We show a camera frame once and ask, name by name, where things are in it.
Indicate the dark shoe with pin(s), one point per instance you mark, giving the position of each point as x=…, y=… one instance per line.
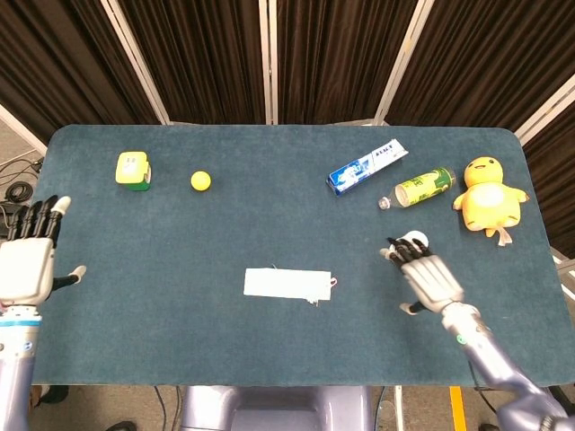
x=51, y=395

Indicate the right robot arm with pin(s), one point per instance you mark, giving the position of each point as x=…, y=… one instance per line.
x=489, y=359

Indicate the white paper sheet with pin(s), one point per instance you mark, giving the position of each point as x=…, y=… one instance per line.
x=287, y=283

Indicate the blue white toothpaste box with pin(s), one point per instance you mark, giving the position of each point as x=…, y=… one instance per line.
x=364, y=168

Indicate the blue felt table cover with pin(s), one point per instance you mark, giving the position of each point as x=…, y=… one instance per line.
x=224, y=341

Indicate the yellow green toy cube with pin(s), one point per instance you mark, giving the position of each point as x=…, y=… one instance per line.
x=131, y=167

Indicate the white metal table leg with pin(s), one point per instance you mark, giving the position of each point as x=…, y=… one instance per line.
x=398, y=408

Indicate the black shoe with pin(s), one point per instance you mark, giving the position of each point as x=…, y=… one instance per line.
x=120, y=426

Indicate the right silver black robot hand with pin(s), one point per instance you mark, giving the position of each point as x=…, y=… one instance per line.
x=431, y=283

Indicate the floral white paper cup stack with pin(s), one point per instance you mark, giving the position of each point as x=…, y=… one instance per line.
x=415, y=235

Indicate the yellow ball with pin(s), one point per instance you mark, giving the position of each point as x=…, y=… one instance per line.
x=200, y=181

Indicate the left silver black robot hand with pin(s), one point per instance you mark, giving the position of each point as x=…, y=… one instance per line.
x=24, y=269

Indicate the dark curtain screen panel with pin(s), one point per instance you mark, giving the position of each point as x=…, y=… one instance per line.
x=67, y=67
x=337, y=58
x=202, y=58
x=485, y=58
x=557, y=179

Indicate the yellow plush duck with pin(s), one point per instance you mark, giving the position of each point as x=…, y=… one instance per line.
x=487, y=197

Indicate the green label plastic bottle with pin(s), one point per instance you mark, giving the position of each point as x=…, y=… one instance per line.
x=422, y=186

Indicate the grey robot torso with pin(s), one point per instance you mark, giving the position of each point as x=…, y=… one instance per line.
x=278, y=408

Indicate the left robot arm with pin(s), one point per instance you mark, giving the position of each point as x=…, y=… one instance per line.
x=15, y=359

